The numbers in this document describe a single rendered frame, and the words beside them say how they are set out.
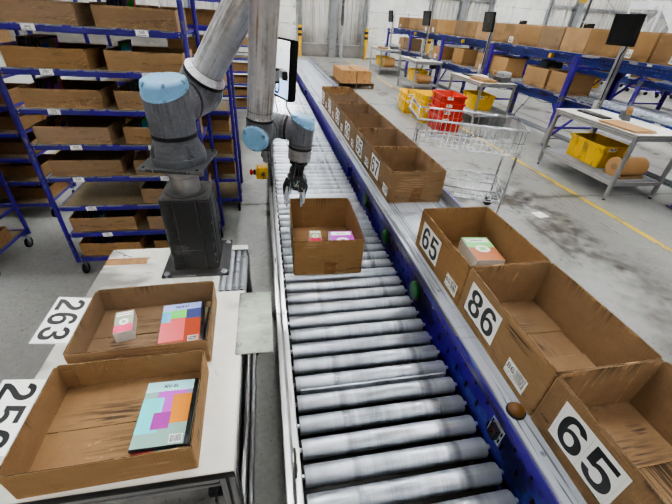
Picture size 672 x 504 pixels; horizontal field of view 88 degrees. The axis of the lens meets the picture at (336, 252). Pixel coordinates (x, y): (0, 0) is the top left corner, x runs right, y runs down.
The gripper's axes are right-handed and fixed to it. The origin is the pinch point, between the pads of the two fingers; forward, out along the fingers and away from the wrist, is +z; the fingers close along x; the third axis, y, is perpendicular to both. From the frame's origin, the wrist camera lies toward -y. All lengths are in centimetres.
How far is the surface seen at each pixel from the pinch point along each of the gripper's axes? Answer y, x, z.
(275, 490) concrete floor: 69, -3, 100
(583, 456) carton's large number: 111, 50, -2
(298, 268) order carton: 19.7, 2.5, 20.1
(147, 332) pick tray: 47, -49, 28
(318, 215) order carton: -18.6, 15.7, 14.9
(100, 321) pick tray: 39, -66, 30
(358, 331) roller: 53, 21, 23
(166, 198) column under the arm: 10.9, -47.8, -3.7
